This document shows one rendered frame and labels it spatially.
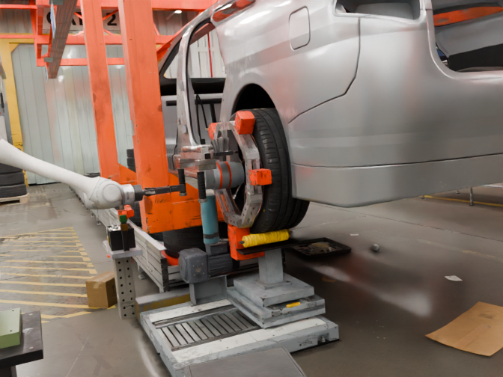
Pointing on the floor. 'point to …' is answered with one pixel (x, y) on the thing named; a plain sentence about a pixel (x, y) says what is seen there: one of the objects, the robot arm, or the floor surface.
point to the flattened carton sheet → (474, 330)
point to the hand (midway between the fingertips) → (177, 188)
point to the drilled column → (125, 287)
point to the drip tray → (320, 246)
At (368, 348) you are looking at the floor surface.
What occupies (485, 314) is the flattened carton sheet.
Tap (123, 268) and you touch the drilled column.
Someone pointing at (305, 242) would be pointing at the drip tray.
